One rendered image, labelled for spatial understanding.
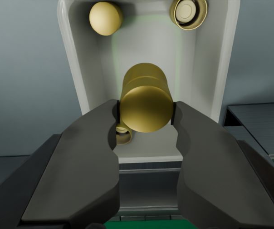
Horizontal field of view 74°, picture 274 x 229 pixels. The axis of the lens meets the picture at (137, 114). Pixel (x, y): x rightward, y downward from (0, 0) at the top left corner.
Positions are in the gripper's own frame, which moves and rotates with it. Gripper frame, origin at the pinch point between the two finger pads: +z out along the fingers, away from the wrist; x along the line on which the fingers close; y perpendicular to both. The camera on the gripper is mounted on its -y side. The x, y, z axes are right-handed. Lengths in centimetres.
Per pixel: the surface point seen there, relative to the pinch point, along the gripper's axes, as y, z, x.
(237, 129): 9.2, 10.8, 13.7
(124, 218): 22.6, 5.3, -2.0
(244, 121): 9.0, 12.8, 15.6
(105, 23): -3.6, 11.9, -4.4
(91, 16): -4.3, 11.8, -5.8
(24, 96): 8.7, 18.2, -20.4
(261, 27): -3.3, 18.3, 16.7
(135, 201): 20.1, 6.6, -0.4
